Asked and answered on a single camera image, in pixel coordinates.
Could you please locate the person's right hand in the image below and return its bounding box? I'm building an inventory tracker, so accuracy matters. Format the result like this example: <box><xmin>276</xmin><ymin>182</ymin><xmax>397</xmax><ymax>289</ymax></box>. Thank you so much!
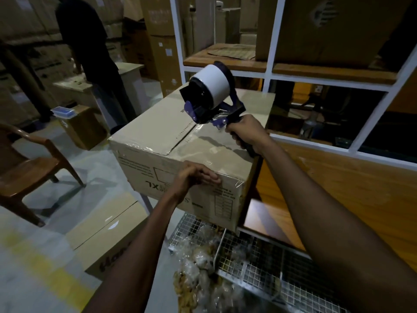
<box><xmin>225</xmin><ymin>114</ymin><xmax>271</xmax><ymax>157</ymax></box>

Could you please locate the blue plastic tray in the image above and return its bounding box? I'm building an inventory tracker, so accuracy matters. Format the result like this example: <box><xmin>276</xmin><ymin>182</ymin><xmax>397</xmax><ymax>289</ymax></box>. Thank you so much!
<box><xmin>51</xmin><ymin>106</ymin><xmax>77</xmax><ymax>120</ymax></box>

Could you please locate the white tape roll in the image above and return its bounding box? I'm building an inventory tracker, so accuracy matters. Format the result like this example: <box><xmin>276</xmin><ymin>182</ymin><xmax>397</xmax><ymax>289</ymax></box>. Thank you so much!
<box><xmin>189</xmin><ymin>64</ymin><xmax>231</xmax><ymax>108</ymax></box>

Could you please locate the white metal shelf frame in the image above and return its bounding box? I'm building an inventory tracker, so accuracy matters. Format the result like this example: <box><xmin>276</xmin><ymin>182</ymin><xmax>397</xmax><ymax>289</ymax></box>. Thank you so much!
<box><xmin>169</xmin><ymin>0</ymin><xmax>417</xmax><ymax>172</ymax></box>

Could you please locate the small white table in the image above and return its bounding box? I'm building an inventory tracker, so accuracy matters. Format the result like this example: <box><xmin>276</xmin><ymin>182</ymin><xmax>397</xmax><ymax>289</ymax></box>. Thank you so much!
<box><xmin>52</xmin><ymin>62</ymin><xmax>151</xmax><ymax>128</ymax></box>

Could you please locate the brown plastic chair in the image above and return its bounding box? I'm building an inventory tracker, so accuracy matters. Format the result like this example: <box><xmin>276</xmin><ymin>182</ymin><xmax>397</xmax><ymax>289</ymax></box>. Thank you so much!
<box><xmin>0</xmin><ymin>123</ymin><xmax>86</xmax><ymax>227</ymax></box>

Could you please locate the person's left forearm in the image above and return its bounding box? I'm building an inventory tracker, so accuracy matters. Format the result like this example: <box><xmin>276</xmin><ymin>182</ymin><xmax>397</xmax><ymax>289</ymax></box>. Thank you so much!
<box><xmin>82</xmin><ymin>191</ymin><xmax>184</xmax><ymax>313</ymax></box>

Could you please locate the person's right forearm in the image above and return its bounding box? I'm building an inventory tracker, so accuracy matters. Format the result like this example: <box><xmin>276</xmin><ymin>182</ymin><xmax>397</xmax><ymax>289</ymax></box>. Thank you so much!
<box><xmin>259</xmin><ymin>138</ymin><xmax>417</xmax><ymax>313</ymax></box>

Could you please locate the pile of clear plastic bags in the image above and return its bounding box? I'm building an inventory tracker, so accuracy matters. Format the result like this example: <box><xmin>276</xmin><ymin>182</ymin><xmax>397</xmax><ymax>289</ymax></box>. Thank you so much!
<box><xmin>172</xmin><ymin>224</ymin><xmax>256</xmax><ymax>313</ymax></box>

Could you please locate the flat cardboard box black print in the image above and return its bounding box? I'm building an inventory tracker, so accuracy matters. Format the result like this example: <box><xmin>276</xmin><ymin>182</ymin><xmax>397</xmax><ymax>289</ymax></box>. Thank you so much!
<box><xmin>65</xmin><ymin>191</ymin><xmax>151</xmax><ymax>281</ymax></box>

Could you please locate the small brown cardboard box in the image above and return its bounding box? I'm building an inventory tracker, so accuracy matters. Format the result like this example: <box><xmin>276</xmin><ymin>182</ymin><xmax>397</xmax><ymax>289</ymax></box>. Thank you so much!
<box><xmin>59</xmin><ymin>105</ymin><xmax>109</xmax><ymax>151</ymax></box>

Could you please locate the wire mesh basket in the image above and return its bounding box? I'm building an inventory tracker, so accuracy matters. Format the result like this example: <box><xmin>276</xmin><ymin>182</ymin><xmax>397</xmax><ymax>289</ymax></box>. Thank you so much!
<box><xmin>167</xmin><ymin>212</ymin><xmax>354</xmax><ymax>313</ymax></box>

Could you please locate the person's left hand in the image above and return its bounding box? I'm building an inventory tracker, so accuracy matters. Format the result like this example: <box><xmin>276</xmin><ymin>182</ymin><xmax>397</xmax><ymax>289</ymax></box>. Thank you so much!
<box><xmin>169</xmin><ymin>160</ymin><xmax>223</xmax><ymax>206</ymax></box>

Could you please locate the large taped cardboard box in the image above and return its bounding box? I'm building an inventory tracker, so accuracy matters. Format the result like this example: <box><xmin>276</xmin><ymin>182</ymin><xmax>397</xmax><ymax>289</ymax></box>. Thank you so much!
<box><xmin>108</xmin><ymin>83</ymin><xmax>276</xmax><ymax>234</ymax></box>

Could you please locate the stack of cardboard boxes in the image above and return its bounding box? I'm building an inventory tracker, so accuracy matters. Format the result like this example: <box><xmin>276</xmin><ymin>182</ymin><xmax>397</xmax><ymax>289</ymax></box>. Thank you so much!
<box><xmin>122</xmin><ymin>0</ymin><xmax>261</xmax><ymax>97</ymax></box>
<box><xmin>0</xmin><ymin>0</ymin><xmax>125</xmax><ymax>126</ymax></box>

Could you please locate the big cardboard box grey logo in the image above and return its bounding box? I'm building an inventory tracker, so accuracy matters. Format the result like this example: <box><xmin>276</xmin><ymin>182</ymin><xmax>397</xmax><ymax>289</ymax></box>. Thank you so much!
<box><xmin>255</xmin><ymin>0</ymin><xmax>415</xmax><ymax>69</ymax></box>

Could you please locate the wooden shelf board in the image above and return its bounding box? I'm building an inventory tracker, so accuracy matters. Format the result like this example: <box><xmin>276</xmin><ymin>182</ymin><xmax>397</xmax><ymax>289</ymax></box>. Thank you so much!
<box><xmin>272</xmin><ymin>63</ymin><xmax>399</xmax><ymax>86</ymax></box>
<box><xmin>183</xmin><ymin>43</ymin><xmax>268</xmax><ymax>73</ymax></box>

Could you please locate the blue tape dispenser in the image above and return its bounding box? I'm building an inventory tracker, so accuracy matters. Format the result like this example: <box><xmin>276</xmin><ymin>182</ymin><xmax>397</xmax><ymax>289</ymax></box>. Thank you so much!
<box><xmin>179</xmin><ymin>61</ymin><xmax>258</xmax><ymax>157</ymax></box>

